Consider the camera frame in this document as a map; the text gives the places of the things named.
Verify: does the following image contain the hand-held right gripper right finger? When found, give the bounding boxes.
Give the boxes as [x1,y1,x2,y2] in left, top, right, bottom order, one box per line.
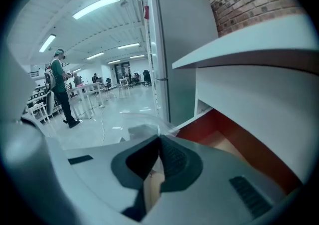
[159,134,204,193]

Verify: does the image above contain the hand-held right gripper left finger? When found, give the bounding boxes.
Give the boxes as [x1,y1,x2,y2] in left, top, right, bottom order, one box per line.
[111,135,160,222]

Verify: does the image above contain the wooden drawer with white front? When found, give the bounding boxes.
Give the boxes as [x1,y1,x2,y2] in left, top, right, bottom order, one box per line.
[174,108,304,195]

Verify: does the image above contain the black office chair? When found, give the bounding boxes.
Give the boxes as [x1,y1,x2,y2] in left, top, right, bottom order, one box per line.
[142,70,152,87]

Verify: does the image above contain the white square table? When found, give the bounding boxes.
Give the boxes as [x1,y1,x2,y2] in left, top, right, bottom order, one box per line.
[66,83,103,120]

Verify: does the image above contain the grey shell chair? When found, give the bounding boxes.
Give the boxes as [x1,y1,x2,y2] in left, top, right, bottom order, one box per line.
[46,91,56,118]

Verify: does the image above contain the white slatted chair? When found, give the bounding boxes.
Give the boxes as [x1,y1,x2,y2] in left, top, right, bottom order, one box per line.
[27,101,50,124]

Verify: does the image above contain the ceiling light strip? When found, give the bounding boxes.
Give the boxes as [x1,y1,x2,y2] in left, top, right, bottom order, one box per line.
[72,0,121,20]
[38,33,57,53]
[117,42,140,50]
[86,52,105,60]

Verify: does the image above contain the white desk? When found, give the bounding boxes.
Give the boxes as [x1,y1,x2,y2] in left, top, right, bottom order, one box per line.
[171,14,319,185]

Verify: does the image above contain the tall grey cabinet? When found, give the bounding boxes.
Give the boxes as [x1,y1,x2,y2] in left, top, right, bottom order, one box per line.
[147,0,220,126]

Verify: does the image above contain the thin white floor cable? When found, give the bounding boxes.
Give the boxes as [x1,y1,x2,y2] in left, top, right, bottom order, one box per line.
[99,105,106,145]

